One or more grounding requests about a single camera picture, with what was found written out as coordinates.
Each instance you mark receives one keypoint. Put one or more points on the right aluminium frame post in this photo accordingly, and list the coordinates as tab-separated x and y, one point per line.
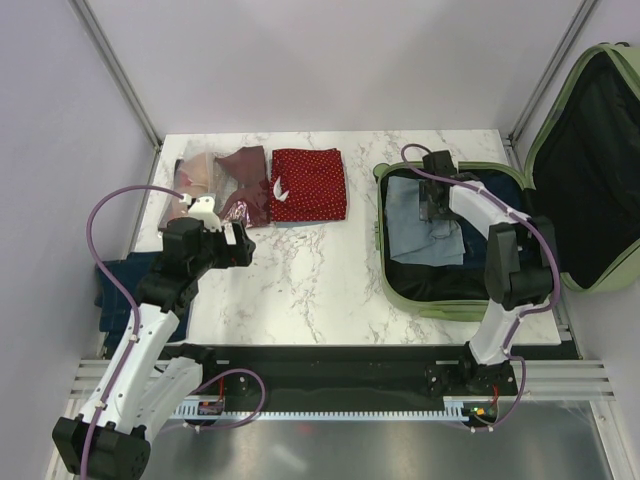
572	32

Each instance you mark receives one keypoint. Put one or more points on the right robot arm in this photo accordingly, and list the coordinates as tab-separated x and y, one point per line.
520	273

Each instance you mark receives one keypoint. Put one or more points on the aluminium frame post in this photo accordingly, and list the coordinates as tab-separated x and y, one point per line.
572	32
109	58

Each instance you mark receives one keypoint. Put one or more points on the clear bag with maroon clothes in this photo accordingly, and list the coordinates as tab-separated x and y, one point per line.
237	181

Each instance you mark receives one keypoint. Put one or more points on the light blue jeans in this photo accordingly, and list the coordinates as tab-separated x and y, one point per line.
433	243

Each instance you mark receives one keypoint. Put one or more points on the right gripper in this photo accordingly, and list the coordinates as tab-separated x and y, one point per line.
427	210

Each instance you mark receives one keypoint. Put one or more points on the red polka dot garment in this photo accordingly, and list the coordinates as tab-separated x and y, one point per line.
307	186

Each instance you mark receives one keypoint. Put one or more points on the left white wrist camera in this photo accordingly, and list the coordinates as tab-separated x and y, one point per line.
201	209

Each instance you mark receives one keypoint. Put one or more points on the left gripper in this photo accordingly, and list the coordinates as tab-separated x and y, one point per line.
233	255

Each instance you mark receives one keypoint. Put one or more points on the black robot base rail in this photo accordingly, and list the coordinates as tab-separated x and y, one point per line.
345	379

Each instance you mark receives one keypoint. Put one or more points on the dark blue jeans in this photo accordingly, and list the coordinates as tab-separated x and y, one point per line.
504	187
115	308

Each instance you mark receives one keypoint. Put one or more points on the left aluminium frame post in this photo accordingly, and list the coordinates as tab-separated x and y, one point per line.
109	58

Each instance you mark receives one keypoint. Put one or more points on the green open suitcase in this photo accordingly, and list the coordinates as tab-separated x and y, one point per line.
581	173

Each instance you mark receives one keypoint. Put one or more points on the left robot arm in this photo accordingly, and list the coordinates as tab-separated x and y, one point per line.
112	435

